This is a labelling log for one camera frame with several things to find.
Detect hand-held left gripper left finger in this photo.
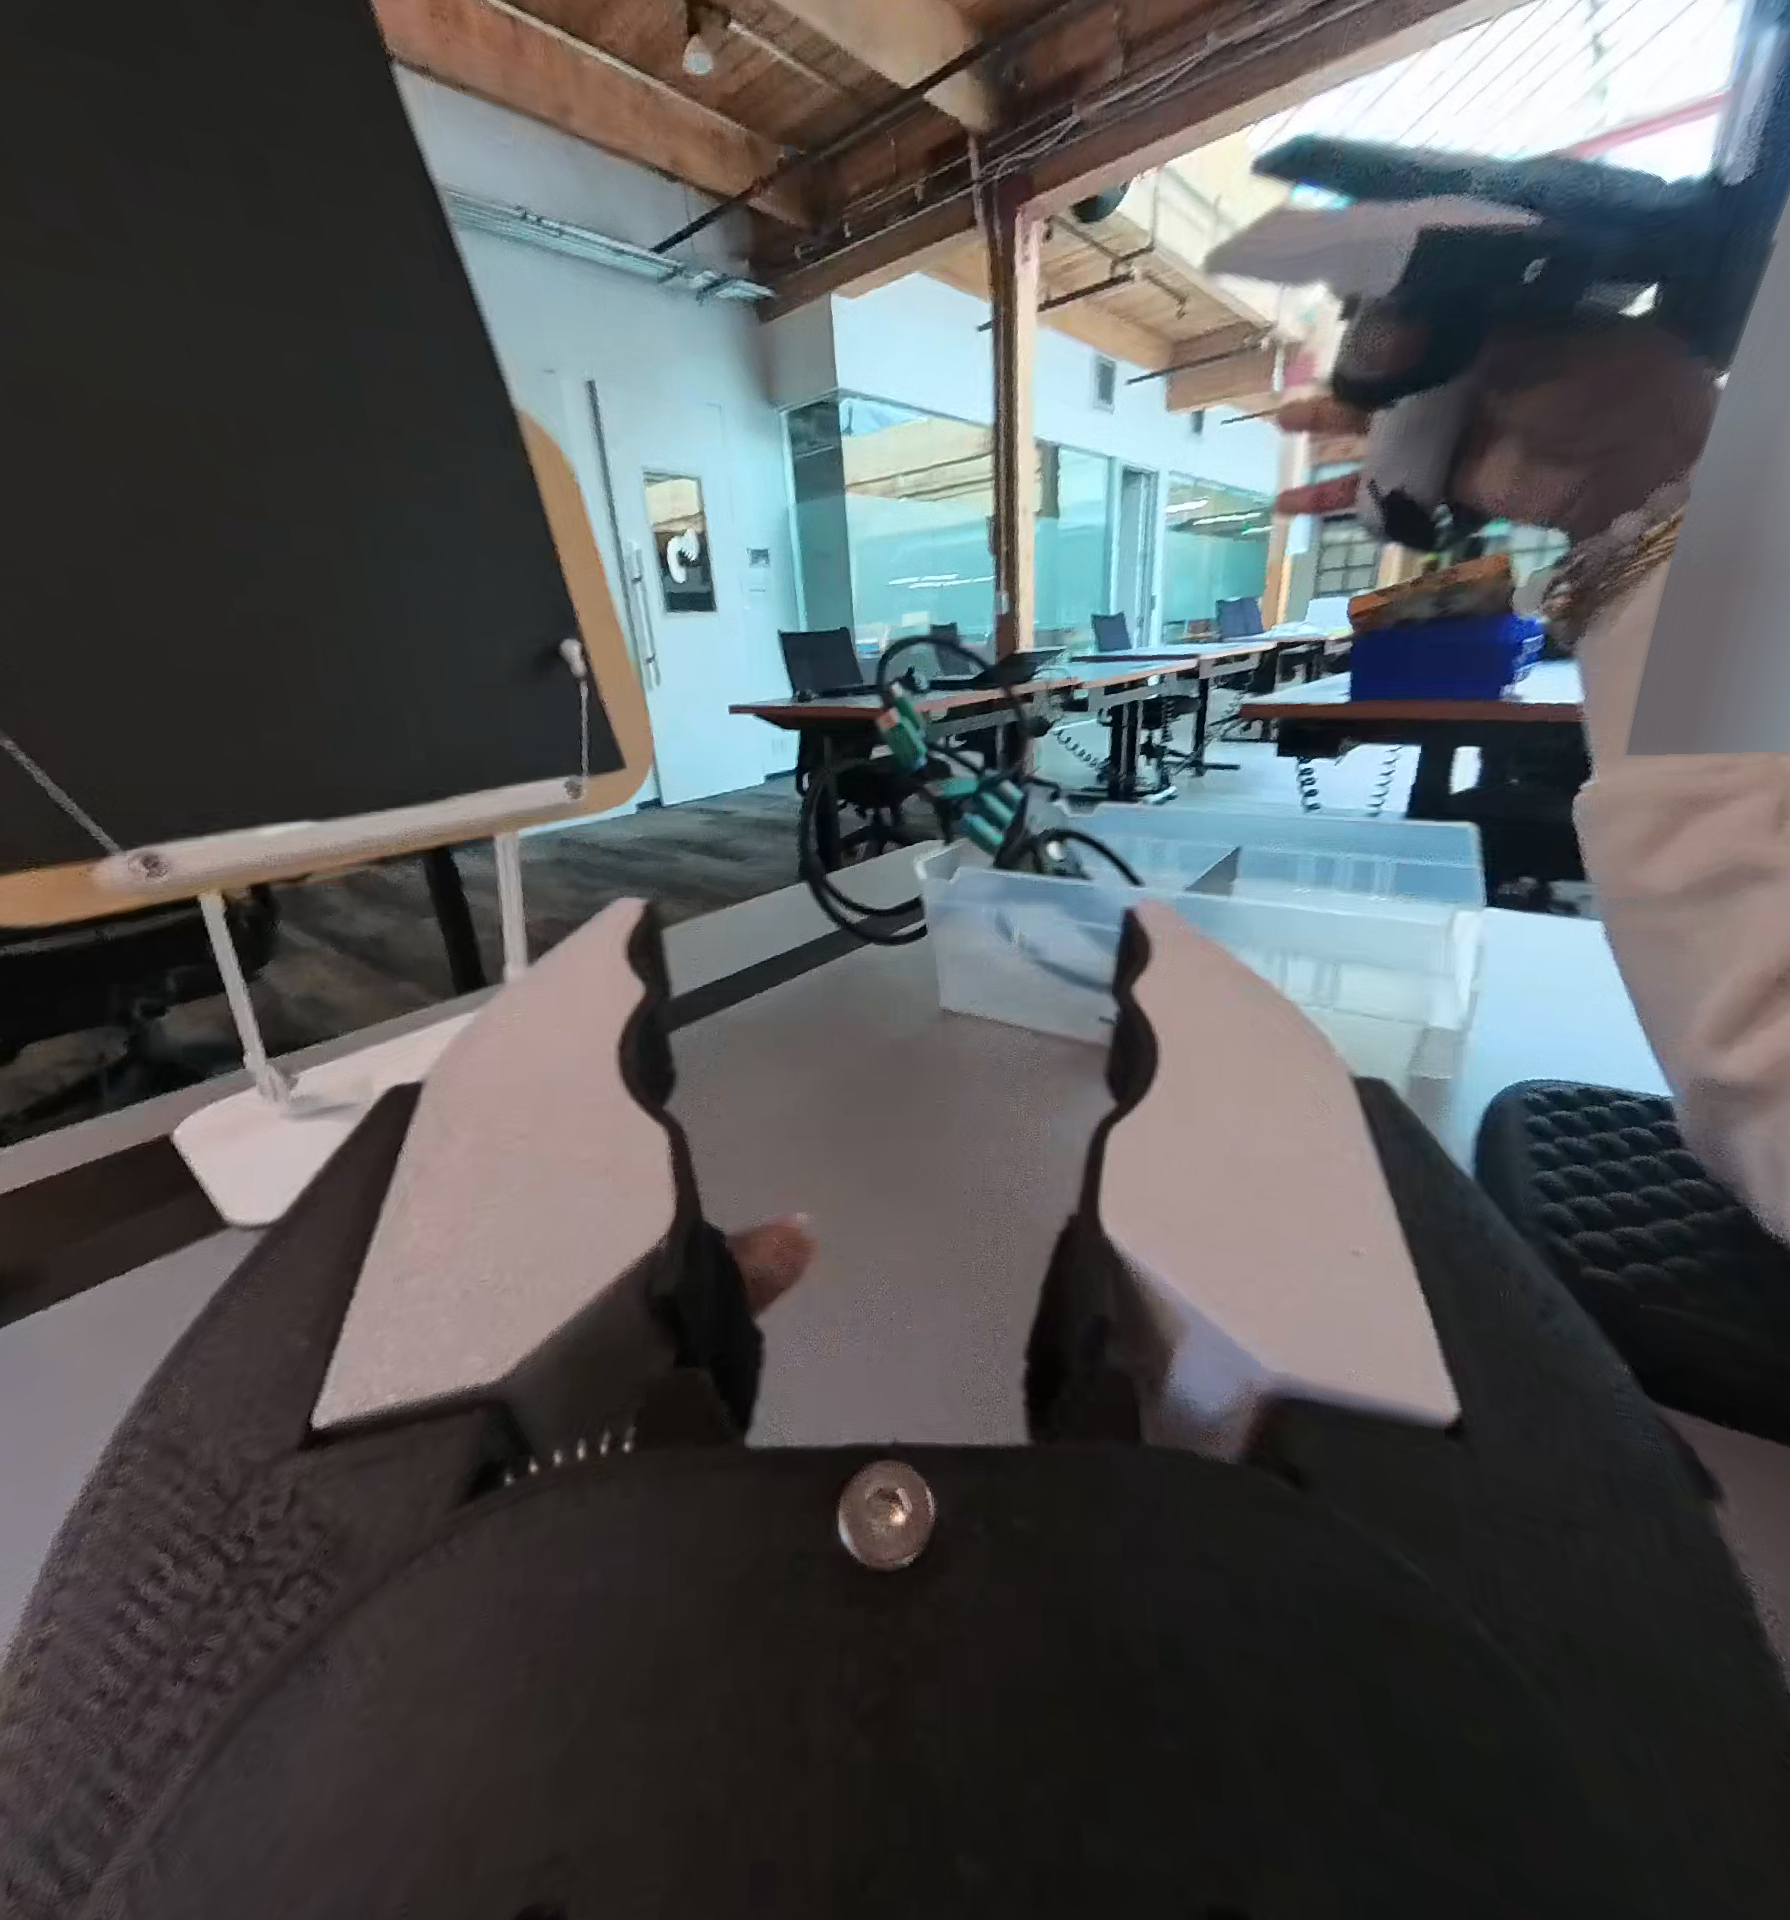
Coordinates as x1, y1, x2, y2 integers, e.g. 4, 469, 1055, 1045
312, 897, 763, 1449

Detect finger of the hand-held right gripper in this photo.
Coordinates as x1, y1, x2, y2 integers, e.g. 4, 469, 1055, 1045
1254, 132, 1554, 203
1206, 193, 1550, 289

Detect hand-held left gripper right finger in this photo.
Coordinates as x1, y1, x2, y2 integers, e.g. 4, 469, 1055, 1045
1028, 904, 1464, 1465

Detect clear plastic divided bin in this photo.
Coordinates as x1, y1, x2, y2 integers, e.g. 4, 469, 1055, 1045
920, 801, 1489, 1083

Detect white desk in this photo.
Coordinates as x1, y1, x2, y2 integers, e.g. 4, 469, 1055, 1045
0, 817, 1790, 1920

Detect wooden top desk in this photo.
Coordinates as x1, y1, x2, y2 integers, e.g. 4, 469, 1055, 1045
1068, 646, 1213, 790
1241, 659, 1591, 904
731, 673, 1085, 842

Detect person's right hand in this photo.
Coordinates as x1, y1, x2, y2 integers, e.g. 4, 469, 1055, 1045
1447, 307, 1726, 538

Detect person's left hand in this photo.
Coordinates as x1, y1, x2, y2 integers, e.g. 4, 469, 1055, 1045
728, 1211, 819, 1323

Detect white tablet stand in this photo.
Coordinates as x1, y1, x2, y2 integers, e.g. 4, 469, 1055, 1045
93, 782, 597, 1228

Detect black honeycomb textured pad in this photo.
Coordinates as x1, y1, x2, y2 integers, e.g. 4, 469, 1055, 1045
1477, 1080, 1790, 1465

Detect wooden planter box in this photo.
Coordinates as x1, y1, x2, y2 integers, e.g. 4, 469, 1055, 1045
1348, 551, 1524, 634

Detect blue plastic bin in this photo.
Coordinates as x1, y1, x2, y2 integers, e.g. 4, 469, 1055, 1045
1348, 614, 1550, 703

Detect white door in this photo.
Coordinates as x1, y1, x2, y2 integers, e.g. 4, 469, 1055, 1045
593, 379, 735, 811

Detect gold bracelet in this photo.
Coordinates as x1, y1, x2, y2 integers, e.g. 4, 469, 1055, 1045
1544, 509, 1688, 652

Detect wooden post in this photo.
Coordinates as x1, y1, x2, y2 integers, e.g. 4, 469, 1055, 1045
985, 135, 1049, 665

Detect black tablet tan frame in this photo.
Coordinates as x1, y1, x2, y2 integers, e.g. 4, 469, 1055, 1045
0, 0, 661, 933

